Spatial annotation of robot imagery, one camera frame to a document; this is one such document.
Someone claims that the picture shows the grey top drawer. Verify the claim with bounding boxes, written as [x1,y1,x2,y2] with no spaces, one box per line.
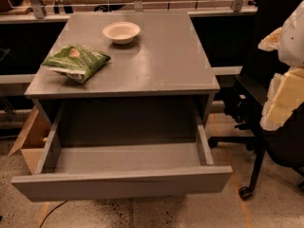
[11,105,232,201]

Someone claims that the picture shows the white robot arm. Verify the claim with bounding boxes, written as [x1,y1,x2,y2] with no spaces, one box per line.
[257,1,304,131]

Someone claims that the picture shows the grey drawer cabinet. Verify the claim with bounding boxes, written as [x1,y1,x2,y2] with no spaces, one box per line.
[26,11,219,127]

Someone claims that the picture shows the black office chair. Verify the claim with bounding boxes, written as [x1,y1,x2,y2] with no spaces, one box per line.
[208,0,304,200]

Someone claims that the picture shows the white paper bowl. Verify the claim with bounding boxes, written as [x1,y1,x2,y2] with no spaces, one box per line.
[103,22,141,45]

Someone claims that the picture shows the green chip bag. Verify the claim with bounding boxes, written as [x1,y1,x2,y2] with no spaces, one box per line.
[42,46,110,84]

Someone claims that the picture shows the brown cardboard box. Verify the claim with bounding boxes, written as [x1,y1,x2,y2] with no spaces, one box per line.
[8,107,49,174]

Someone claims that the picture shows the black floor cable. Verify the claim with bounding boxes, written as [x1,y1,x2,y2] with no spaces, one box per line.
[38,200,69,228]

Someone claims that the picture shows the wooden workbench with metal frame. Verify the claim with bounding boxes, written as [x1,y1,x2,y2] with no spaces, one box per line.
[0,0,256,24]

